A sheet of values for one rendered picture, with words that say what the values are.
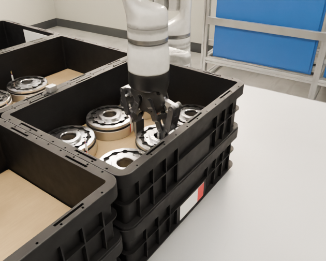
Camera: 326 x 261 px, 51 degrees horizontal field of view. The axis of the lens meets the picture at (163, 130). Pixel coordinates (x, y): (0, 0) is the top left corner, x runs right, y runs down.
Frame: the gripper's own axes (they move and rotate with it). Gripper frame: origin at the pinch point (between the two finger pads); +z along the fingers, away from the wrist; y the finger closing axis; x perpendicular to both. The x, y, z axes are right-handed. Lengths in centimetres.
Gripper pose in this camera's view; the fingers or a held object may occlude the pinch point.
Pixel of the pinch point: (150, 134)
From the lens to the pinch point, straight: 69.5
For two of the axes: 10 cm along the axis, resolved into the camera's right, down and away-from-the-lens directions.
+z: 0.0, 8.5, 5.2
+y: 7.7, 3.4, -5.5
